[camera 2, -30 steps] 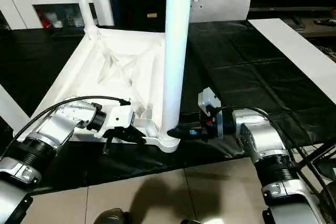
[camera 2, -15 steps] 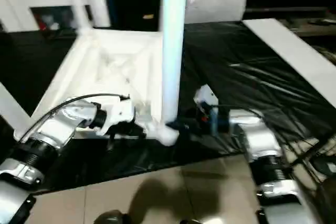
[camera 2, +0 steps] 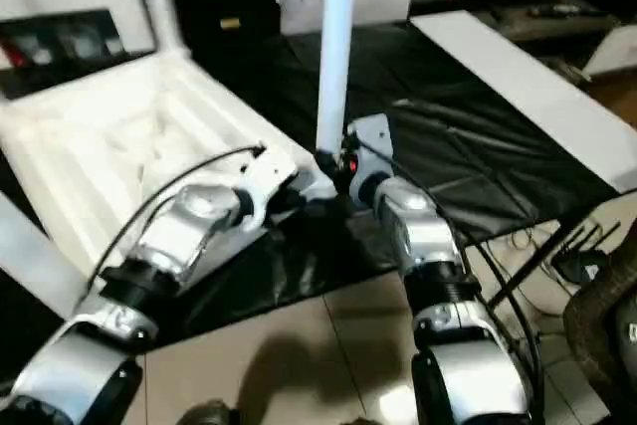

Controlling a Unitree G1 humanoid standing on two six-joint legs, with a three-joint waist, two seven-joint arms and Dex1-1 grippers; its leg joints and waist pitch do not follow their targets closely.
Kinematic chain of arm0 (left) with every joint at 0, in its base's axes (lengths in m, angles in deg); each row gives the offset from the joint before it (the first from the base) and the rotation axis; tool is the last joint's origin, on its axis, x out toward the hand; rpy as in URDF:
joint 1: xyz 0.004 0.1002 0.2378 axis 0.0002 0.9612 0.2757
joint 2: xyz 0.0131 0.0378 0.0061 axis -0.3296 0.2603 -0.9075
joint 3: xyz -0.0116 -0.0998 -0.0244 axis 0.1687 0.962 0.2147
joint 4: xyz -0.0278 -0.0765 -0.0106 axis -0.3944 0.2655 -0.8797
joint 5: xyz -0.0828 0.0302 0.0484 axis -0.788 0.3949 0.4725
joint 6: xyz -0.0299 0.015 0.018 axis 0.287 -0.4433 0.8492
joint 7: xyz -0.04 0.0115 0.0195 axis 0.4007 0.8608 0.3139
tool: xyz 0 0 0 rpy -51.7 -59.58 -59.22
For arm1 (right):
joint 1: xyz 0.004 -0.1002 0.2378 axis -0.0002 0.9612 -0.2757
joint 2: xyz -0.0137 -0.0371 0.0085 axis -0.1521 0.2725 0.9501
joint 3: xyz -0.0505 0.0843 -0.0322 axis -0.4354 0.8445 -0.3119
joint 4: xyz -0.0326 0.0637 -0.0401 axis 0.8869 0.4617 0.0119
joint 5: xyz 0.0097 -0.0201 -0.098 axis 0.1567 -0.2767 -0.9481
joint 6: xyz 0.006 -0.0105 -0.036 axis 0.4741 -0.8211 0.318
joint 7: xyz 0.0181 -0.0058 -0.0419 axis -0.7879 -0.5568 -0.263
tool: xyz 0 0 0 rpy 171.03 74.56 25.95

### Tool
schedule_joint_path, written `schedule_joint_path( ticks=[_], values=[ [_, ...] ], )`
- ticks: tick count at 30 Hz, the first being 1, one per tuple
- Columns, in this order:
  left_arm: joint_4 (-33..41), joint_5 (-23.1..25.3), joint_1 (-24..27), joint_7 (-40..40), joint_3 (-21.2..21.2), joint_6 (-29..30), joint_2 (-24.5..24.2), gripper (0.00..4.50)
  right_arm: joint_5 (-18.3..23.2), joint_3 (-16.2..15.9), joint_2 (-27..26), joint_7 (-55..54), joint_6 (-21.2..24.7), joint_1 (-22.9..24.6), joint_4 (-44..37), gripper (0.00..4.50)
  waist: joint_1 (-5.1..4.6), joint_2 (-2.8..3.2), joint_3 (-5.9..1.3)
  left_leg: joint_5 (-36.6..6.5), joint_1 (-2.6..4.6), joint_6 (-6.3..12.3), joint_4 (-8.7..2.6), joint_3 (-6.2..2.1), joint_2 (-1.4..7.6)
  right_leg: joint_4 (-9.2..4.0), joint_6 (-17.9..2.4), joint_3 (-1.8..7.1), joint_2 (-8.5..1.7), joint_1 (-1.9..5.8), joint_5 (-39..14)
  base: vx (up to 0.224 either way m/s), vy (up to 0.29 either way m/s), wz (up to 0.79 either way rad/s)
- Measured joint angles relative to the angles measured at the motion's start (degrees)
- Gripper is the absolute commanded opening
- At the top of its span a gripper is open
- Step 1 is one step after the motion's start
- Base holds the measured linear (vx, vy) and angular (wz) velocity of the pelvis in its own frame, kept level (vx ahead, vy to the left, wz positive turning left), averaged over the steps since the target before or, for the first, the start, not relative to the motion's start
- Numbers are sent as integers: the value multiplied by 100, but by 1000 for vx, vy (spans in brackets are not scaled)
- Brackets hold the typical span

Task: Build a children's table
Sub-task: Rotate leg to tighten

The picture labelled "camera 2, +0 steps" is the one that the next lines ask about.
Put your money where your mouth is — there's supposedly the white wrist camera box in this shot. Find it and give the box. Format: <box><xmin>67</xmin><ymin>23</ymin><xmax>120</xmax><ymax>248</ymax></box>
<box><xmin>234</xmin><ymin>151</ymin><xmax>300</xmax><ymax>232</ymax></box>
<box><xmin>346</xmin><ymin>114</ymin><xmax>394</xmax><ymax>202</ymax></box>

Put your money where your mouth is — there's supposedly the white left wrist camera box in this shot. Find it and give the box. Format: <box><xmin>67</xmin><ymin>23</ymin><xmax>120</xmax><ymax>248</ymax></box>
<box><xmin>234</xmin><ymin>151</ymin><xmax>300</xmax><ymax>232</ymax></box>

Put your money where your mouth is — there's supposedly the brown low bench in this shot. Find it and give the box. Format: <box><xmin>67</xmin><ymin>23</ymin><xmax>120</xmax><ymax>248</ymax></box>
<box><xmin>468</xmin><ymin>0</ymin><xmax>623</xmax><ymax>43</ymax></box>

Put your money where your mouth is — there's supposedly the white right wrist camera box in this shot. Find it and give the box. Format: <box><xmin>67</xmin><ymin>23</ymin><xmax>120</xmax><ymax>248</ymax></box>
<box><xmin>346</xmin><ymin>114</ymin><xmax>394</xmax><ymax>202</ymax></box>

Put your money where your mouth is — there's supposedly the brown wicker basket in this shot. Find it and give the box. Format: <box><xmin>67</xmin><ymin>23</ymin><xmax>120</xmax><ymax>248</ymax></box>
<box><xmin>562</xmin><ymin>246</ymin><xmax>637</xmax><ymax>416</ymax></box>

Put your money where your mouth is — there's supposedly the black floor charger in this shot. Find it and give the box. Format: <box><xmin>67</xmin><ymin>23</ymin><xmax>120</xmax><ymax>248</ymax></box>
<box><xmin>552</xmin><ymin>251</ymin><xmax>598</xmax><ymax>287</ymax></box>

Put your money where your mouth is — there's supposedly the white sheet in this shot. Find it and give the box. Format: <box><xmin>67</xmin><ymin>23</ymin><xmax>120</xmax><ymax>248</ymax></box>
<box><xmin>410</xmin><ymin>12</ymin><xmax>637</xmax><ymax>192</ymax></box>

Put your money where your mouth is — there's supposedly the white glass-door sideboard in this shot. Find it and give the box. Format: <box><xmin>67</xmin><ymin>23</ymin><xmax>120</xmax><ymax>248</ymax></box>
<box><xmin>0</xmin><ymin>0</ymin><xmax>165</xmax><ymax>98</ymax></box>

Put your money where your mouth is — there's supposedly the black work mat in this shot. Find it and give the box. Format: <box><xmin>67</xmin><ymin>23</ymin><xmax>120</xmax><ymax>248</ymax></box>
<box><xmin>0</xmin><ymin>22</ymin><xmax>618</xmax><ymax>346</ymax></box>

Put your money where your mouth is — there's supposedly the black remote control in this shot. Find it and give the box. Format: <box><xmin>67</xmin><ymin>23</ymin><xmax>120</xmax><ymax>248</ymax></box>
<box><xmin>528</xmin><ymin>4</ymin><xmax>598</xmax><ymax>18</ymax></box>

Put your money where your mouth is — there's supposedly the white plastic table top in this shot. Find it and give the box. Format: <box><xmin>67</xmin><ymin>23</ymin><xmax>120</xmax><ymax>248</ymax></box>
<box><xmin>0</xmin><ymin>47</ymin><xmax>339</xmax><ymax>297</ymax></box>

